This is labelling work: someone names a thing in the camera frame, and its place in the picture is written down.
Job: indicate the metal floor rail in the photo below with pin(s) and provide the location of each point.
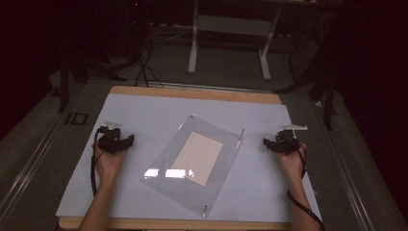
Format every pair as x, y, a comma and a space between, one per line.
25, 173
346, 166

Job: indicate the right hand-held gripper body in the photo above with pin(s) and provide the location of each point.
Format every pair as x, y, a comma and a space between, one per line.
286, 142

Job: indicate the black metal stand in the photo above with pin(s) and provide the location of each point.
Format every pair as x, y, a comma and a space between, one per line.
64, 86
328, 96

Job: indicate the beige paper card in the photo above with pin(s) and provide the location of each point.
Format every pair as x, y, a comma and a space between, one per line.
197, 159

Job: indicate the person's left hand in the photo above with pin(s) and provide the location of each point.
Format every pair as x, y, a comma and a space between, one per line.
109, 163

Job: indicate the person's right hand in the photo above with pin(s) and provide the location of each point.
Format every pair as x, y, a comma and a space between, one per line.
292, 165

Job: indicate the wooden table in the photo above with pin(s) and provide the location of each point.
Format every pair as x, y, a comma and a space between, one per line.
192, 93

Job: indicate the black floor socket plate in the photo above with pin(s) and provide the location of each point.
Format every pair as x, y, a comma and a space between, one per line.
76, 118

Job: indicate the white metal desk frame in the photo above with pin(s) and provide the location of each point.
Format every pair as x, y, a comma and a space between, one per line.
192, 54

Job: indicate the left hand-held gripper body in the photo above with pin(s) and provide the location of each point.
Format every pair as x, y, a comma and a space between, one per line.
109, 142

